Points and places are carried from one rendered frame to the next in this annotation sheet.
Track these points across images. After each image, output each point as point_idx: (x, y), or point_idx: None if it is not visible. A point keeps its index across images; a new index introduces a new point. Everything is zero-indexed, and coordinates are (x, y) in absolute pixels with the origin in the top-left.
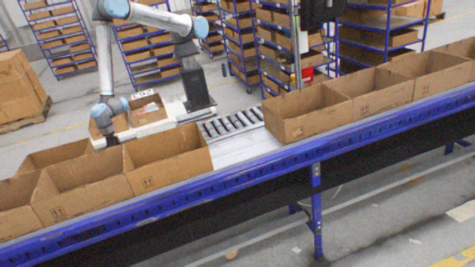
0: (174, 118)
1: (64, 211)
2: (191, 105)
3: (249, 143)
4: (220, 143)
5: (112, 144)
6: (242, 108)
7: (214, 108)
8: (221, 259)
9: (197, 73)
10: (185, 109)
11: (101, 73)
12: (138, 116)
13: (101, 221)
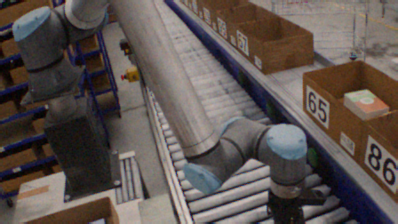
0: (126, 203)
1: None
2: (108, 173)
3: (299, 80)
4: (296, 98)
5: (312, 191)
6: (153, 124)
7: (129, 153)
8: None
9: (89, 108)
10: (99, 193)
11: (191, 87)
12: None
13: None
